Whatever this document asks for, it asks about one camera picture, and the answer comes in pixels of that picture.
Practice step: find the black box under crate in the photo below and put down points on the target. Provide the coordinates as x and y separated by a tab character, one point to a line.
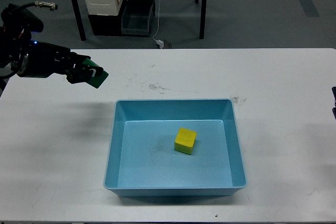
109	25

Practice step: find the white power adapter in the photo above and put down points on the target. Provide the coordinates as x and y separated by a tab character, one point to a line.
160	44

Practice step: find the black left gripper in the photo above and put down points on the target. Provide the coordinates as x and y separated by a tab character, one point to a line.
44	59

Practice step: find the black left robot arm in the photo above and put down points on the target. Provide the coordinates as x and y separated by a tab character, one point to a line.
16	34

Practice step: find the black storage bin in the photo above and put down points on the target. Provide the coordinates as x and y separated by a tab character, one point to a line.
137	18

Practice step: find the black table leg left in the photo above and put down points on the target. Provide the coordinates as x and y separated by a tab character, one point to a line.
78	19

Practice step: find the yellow block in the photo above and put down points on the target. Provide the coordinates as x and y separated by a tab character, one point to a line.
185	140

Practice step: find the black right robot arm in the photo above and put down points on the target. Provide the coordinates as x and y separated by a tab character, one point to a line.
334	106

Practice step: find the blue plastic tray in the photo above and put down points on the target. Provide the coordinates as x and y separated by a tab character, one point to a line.
142	160

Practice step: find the green block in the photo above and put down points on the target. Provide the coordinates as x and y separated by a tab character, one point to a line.
99	74

